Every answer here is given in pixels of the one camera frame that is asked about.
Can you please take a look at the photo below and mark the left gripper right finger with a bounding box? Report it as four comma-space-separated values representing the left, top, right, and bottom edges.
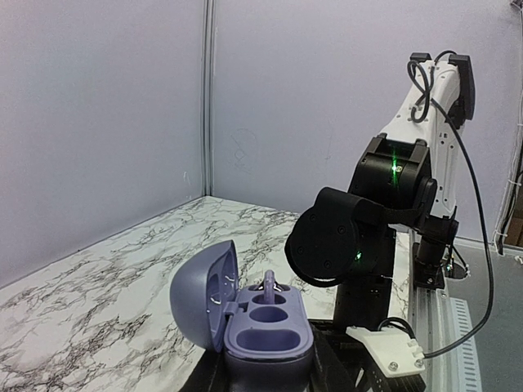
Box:
309, 319, 388, 391

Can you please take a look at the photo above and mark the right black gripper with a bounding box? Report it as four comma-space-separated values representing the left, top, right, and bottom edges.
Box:
284, 136, 458, 331

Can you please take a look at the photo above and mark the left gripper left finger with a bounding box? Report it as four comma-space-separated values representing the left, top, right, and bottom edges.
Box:
179, 350, 229, 392

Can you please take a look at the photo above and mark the blue earbud charging case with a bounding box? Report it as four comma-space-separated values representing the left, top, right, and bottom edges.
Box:
170, 240, 314, 391

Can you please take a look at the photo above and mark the purple clip earbud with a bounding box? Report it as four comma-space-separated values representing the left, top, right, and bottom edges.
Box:
253, 269, 290, 305

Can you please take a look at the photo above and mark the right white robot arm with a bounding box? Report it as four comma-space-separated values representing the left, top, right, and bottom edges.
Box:
284, 51, 476, 331

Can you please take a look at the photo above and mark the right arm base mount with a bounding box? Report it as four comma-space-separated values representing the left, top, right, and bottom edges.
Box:
409, 231, 470, 291

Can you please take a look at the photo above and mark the aluminium front rail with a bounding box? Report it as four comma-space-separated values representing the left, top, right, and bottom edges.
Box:
407, 282, 483, 392

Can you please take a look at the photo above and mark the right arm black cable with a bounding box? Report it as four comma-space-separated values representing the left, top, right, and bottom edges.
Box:
378, 50, 495, 360

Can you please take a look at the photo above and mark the right aluminium corner post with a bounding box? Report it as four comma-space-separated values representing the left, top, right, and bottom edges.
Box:
201, 0, 216, 196

